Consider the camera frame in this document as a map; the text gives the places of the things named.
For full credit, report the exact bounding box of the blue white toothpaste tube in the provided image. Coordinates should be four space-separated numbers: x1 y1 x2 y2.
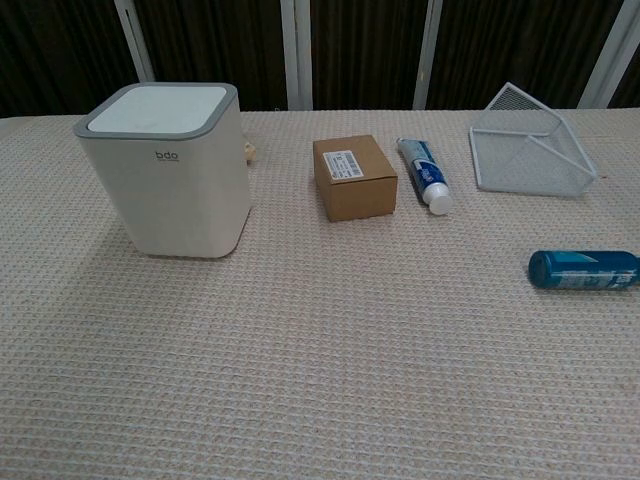
395 137 453 217

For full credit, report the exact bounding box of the brown cardboard box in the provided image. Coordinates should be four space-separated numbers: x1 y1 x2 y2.
312 133 399 223

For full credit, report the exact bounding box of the white wire mesh organizer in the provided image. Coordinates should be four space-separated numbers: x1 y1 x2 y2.
468 81 600 197

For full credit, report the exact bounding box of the blue cylindrical can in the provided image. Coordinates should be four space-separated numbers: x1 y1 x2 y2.
528 249 640 291

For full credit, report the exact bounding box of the beige woven tablecloth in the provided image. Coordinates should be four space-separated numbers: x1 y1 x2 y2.
0 105 640 480

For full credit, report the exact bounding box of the white trash bin grey lid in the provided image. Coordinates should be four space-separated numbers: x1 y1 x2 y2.
72 82 251 260

